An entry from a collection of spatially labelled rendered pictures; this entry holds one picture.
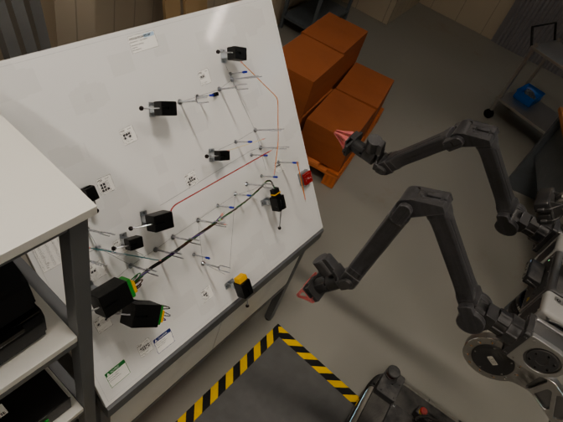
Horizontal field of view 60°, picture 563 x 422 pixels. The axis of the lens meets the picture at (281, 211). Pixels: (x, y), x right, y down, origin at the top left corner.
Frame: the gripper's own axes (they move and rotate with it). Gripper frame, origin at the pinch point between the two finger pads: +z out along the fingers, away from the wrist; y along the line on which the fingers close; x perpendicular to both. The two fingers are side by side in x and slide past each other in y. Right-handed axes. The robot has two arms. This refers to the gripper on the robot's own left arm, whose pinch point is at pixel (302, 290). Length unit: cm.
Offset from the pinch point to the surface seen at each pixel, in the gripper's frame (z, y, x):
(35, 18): 92, -42, -165
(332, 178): 106, -177, 7
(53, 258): 7, 58, -60
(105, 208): 4, 38, -64
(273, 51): -12, -51, -77
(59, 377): 20, 73, -33
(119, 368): 25, 58, -22
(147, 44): -15, 3, -96
